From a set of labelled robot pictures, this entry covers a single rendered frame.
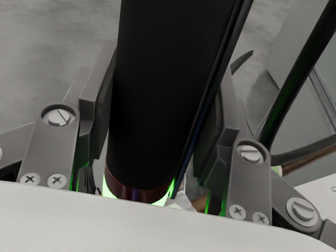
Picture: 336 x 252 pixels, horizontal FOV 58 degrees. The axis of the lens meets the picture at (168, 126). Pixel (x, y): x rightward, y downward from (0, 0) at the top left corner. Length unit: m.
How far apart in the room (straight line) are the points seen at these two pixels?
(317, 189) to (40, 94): 2.24
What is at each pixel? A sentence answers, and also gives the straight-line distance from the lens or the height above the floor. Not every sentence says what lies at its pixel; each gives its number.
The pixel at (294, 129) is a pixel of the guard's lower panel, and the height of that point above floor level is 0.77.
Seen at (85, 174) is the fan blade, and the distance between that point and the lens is 0.63.
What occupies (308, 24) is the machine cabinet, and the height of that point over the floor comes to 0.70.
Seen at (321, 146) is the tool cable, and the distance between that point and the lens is 0.32.
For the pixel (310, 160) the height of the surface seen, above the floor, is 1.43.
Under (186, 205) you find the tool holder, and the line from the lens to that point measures 0.23.
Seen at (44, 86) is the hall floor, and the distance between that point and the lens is 2.65.
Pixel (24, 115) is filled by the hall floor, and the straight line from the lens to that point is 2.40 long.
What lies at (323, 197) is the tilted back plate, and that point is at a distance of 0.60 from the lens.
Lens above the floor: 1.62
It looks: 43 degrees down
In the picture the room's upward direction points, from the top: 16 degrees clockwise
